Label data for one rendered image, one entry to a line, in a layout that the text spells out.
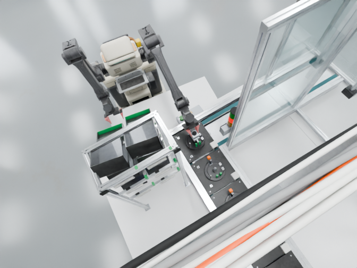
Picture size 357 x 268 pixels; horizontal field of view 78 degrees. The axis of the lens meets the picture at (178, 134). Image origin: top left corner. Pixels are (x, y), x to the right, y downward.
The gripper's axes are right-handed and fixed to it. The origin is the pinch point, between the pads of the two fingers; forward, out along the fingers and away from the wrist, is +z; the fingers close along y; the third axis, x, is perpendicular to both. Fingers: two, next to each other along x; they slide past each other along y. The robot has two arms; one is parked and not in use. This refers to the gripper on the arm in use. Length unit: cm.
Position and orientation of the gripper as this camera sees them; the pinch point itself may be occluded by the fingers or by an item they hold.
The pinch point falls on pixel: (194, 134)
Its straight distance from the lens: 149.1
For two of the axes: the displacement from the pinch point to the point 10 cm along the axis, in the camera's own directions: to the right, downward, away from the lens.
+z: 3.6, 7.9, 4.9
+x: -3.3, -3.8, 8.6
